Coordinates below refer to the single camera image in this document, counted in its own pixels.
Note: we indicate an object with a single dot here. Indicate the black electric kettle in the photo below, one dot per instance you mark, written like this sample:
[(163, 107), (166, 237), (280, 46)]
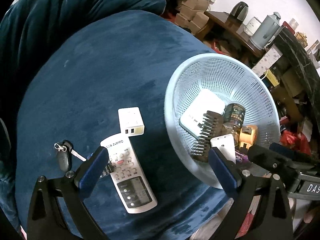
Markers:
[(240, 11)]

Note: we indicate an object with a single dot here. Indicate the stacked cardboard boxes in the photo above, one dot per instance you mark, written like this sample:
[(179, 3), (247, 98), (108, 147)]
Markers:
[(191, 15)]

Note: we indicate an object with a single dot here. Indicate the white usb charger block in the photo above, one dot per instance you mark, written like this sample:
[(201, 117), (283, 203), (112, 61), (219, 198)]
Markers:
[(131, 121)]

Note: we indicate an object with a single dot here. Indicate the white air conditioner remote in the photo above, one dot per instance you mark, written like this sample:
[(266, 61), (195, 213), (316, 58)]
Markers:
[(128, 177)]

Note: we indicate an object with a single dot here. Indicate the grey thermos jug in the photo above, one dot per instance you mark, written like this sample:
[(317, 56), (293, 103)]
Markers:
[(265, 32)]

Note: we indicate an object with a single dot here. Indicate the light blue plastic basket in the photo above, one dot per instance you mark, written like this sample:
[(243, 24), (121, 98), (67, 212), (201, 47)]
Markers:
[(232, 82)]

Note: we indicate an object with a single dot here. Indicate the purple snack bar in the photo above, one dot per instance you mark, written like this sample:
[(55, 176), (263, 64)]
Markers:
[(241, 158)]

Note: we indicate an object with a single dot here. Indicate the white jar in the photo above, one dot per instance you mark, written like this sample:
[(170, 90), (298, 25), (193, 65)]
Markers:
[(251, 27)]

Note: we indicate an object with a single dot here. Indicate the white wall plug adapter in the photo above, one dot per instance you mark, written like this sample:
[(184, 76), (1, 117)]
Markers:
[(225, 143)]

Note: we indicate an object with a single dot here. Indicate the blue velvet back cushion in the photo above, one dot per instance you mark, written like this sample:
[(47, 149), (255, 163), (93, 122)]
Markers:
[(31, 30)]

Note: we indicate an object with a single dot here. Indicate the dark wooden comb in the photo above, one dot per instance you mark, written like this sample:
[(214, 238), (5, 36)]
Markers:
[(211, 128)]

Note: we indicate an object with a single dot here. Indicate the blue velvet seat cushion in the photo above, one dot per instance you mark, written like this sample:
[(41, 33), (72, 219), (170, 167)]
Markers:
[(124, 60)]

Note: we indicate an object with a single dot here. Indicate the dark wooden side table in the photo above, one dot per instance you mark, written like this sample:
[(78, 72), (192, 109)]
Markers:
[(231, 25)]

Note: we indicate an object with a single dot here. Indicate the pack of aa batteries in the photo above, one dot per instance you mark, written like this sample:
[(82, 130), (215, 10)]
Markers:
[(107, 171)]

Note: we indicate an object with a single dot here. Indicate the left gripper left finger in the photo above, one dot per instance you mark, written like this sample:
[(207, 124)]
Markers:
[(45, 217)]

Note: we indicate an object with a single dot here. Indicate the white box in basket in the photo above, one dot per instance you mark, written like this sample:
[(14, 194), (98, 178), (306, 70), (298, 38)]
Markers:
[(192, 118)]

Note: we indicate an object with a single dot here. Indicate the dark printed tin can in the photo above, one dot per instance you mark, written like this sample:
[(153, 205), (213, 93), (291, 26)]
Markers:
[(234, 116)]

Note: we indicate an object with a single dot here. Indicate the black car key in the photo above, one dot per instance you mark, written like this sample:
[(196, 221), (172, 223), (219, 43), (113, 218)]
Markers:
[(64, 152)]

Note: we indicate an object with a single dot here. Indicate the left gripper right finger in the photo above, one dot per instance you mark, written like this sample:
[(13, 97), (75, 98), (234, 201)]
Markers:
[(272, 219)]

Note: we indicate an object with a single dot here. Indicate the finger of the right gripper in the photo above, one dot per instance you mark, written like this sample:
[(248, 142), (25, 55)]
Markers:
[(293, 155), (271, 161)]

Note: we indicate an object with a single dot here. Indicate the orange tape measure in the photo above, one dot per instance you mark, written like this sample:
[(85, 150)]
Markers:
[(248, 136)]

